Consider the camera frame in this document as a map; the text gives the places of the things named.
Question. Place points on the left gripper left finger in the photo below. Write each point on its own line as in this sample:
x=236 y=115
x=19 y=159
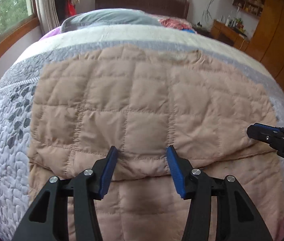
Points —
x=46 y=218

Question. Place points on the tan quilted puffer jacket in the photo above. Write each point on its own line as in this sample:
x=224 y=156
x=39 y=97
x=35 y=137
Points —
x=141 y=101

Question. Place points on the grey floral quilted bedspread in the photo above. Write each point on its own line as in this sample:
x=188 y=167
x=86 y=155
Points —
x=18 y=85

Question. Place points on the blue cloth on bed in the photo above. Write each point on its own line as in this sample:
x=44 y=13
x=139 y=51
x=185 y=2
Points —
x=189 y=31

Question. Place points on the red patterned cloth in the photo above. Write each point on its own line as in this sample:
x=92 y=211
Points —
x=175 y=23

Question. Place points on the grey pillow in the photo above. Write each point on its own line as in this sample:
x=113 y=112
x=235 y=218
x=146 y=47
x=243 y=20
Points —
x=106 y=17

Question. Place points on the wall shelf with items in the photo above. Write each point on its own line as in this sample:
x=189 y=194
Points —
x=253 y=7

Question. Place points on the wooden desk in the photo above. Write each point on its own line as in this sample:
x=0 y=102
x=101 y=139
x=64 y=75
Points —
x=229 y=36

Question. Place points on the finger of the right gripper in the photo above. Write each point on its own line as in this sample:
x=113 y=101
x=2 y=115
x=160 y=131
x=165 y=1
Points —
x=264 y=133

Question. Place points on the wooden side window frame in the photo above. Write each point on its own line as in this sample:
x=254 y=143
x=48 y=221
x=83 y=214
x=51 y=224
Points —
x=6 y=30

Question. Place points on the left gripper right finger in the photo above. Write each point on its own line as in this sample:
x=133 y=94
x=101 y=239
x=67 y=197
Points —
x=217 y=206

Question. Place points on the dark wooden headboard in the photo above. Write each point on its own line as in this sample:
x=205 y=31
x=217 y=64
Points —
x=173 y=8

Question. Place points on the side window curtain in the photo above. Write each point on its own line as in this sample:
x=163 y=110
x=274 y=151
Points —
x=47 y=15

